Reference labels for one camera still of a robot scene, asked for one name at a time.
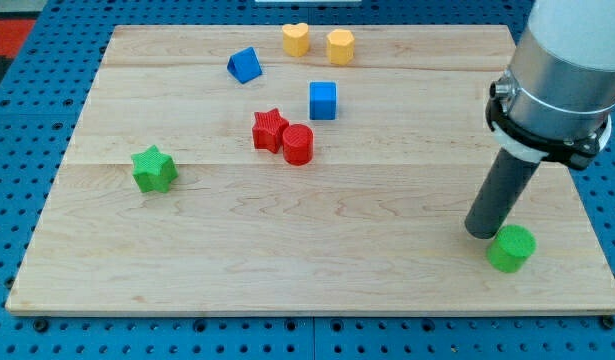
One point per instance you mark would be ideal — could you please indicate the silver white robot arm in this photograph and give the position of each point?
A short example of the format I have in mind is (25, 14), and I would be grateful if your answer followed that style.
(554, 99)

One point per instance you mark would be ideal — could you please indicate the red star block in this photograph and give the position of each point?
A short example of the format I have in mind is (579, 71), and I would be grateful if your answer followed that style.
(268, 129)

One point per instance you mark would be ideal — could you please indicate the green star block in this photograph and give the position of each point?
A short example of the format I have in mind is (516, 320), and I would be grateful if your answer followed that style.
(153, 170)

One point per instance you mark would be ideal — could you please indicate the red cylinder block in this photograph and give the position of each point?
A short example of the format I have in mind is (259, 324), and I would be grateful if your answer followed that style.
(298, 144)

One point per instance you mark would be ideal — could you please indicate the blue cube block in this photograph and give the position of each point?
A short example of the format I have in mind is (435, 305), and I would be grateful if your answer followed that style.
(322, 100)

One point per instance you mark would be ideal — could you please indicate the light wooden board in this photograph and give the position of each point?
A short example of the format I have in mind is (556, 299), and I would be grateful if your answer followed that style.
(372, 226)

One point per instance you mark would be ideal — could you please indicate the blue triangle block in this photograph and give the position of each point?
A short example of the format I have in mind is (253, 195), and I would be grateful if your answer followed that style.
(244, 65)

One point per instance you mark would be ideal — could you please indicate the yellow heart block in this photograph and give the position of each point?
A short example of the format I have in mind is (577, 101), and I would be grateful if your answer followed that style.
(296, 40)

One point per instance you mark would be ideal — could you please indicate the yellow hexagon block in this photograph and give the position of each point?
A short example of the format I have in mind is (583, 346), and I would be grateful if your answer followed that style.
(340, 45)

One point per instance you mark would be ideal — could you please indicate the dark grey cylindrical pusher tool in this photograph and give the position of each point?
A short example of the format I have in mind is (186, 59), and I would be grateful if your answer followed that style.
(505, 182)

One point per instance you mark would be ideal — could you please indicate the green cylinder block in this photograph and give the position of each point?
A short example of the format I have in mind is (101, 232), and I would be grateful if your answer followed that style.
(512, 246)

